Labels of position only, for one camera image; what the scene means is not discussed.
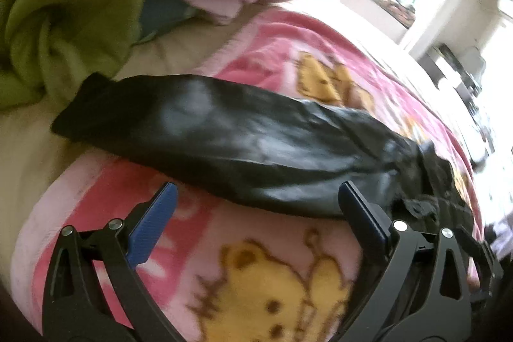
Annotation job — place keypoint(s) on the pink bear printed blanket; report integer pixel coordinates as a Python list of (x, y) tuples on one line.
[(280, 278)]

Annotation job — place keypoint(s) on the cluttered white dresser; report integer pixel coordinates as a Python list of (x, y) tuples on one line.
[(461, 63)]

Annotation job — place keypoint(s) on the clutter on windowsill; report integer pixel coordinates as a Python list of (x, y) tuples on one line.
[(394, 7)]

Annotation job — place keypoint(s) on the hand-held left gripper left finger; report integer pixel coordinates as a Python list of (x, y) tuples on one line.
[(154, 221)]

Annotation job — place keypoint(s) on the green cloth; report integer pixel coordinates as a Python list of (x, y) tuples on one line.
[(60, 5)]

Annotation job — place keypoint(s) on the white windowsill cabinet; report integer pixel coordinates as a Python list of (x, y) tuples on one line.
[(356, 1)]

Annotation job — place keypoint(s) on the beige bed sheet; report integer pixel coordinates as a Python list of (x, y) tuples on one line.
[(32, 149)]

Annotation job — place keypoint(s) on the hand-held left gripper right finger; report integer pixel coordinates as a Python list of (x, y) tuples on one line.
[(366, 224)]

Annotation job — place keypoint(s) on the black leather jacket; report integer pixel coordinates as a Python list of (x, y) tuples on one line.
[(240, 141)]

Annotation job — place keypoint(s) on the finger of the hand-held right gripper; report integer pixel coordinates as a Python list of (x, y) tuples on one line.
[(483, 260)]

